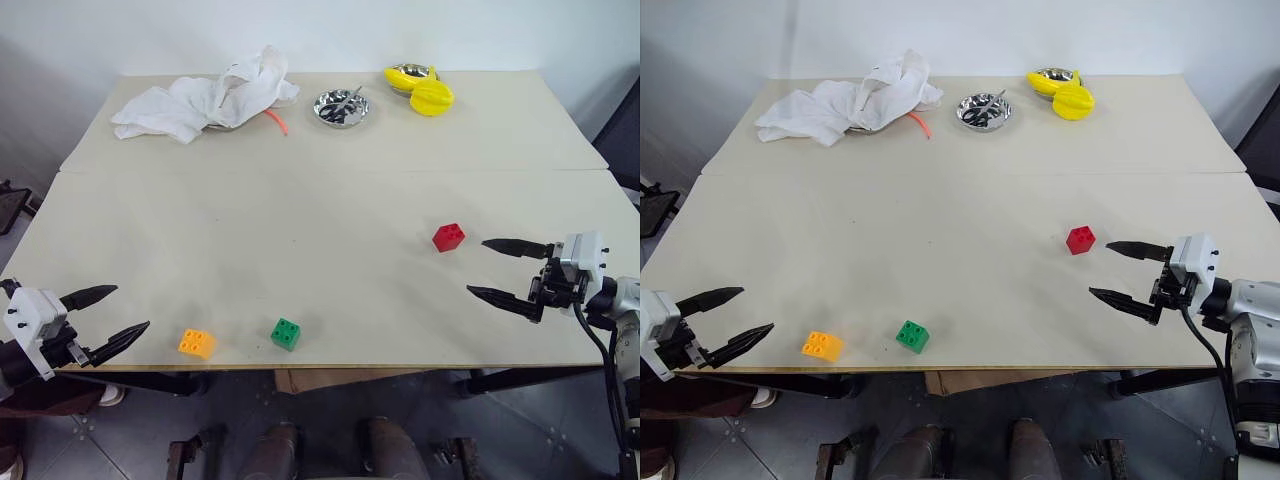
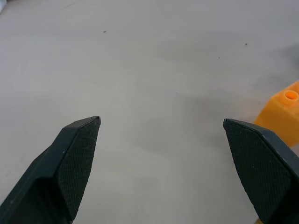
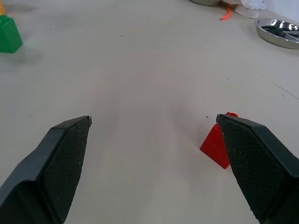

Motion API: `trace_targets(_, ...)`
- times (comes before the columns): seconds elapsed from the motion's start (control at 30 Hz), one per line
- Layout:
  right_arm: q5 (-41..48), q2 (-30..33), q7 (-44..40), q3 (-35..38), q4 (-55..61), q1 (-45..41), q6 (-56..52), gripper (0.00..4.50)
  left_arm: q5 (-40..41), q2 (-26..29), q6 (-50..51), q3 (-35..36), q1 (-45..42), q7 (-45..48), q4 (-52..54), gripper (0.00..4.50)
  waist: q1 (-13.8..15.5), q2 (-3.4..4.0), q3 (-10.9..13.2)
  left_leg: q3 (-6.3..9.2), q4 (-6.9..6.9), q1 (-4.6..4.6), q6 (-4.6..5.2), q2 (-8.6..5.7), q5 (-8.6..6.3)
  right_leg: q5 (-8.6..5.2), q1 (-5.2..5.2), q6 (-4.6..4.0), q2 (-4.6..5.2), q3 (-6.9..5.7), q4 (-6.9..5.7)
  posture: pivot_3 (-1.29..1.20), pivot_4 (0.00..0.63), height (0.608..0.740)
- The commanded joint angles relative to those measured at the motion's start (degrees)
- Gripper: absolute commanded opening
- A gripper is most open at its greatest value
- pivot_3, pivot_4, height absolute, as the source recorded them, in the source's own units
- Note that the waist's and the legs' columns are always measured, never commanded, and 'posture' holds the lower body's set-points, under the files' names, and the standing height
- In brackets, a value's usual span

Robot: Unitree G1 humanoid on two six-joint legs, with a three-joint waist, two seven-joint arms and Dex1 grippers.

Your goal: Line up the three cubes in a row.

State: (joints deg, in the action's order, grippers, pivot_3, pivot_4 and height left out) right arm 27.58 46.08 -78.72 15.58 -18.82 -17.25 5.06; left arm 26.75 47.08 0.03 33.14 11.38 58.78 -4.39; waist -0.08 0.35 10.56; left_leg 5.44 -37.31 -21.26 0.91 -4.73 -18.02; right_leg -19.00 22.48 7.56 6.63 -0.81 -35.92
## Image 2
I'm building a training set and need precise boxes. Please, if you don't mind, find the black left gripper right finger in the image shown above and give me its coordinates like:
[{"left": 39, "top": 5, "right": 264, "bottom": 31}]
[{"left": 222, "top": 118, "right": 299, "bottom": 224}]

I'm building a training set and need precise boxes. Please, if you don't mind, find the orange toy brick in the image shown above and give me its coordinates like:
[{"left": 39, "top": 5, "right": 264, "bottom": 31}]
[{"left": 253, "top": 80, "right": 299, "bottom": 147}]

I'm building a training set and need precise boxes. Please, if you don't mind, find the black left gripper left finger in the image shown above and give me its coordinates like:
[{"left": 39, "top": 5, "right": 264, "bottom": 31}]
[{"left": 0, "top": 116, "right": 102, "bottom": 224}]

